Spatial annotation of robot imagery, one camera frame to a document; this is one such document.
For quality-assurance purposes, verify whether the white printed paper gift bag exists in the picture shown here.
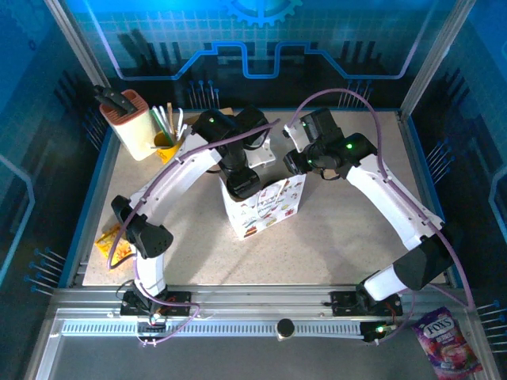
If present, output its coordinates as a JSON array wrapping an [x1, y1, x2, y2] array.
[[220, 173, 308, 241]]

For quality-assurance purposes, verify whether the cardboard box of napkins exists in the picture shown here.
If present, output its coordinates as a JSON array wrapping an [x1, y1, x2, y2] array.
[[182, 106, 238, 138]]

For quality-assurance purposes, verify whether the yellow mug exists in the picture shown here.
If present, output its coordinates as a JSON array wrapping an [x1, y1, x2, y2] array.
[[153, 130, 187, 165]]

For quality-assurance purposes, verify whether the cream knife block orange top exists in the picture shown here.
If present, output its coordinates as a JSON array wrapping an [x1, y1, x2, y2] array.
[[98, 89, 160, 162]]

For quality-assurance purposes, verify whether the yellow snack packet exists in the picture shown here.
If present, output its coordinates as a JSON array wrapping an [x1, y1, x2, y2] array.
[[94, 223, 134, 267]]

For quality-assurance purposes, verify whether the black round knob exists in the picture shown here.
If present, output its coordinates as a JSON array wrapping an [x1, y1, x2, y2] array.
[[276, 317, 296, 341]]

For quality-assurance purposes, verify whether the small circuit board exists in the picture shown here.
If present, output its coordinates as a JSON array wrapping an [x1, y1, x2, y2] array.
[[136, 311, 167, 329], [362, 321, 397, 344]]

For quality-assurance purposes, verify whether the purple Fox's candy bag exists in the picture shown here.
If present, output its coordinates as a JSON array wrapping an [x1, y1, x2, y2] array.
[[410, 306, 484, 376]]

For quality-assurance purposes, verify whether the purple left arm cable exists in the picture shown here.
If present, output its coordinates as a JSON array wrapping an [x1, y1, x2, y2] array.
[[106, 118, 281, 344]]

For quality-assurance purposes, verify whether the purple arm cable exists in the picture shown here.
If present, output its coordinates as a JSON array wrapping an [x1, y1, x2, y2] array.
[[291, 87, 475, 345], [106, 118, 281, 344]]

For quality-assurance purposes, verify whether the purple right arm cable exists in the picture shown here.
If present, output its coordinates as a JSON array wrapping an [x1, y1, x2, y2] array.
[[291, 87, 475, 345]]

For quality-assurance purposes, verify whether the black knife handle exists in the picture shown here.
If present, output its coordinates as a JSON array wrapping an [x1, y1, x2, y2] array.
[[101, 93, 135, 119], [93, 85, 120, 105]]

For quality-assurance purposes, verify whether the aluminium front rail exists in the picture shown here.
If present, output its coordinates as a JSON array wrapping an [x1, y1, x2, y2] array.
[[53, 283, 472, 310]]

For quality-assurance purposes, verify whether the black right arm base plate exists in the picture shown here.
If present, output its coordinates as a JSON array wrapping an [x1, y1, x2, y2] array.
[[330, 290, 403, 317]]

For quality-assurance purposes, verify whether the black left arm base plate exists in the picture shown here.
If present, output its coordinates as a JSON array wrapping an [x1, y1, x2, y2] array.
[[120, 291, 192, 317]]

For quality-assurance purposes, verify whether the aluminium frame post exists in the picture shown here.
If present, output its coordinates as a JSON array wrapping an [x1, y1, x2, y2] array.
[[399, 0, 476, 116], [42, 0, 110, 90]]

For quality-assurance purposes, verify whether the white slotted cable duct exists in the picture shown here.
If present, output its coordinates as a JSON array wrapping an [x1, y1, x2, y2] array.
[[61, 319, 365, 338]]

